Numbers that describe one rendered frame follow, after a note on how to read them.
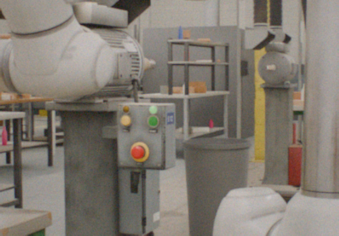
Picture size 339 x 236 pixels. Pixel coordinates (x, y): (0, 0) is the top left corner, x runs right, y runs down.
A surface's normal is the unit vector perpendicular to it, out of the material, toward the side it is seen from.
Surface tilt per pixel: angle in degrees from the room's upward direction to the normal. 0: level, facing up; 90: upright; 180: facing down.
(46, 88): 136
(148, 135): 90
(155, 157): 90
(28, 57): 114
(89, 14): 90
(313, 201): 49
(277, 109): 90
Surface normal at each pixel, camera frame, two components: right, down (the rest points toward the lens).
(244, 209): -0.40, -0.52
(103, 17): 0.93, 0.01
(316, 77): -0.71, 0.00
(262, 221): -0.22, -0.73
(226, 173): 0.19, 0.11
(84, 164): -0.36, 0.05
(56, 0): 0.73, 0.24
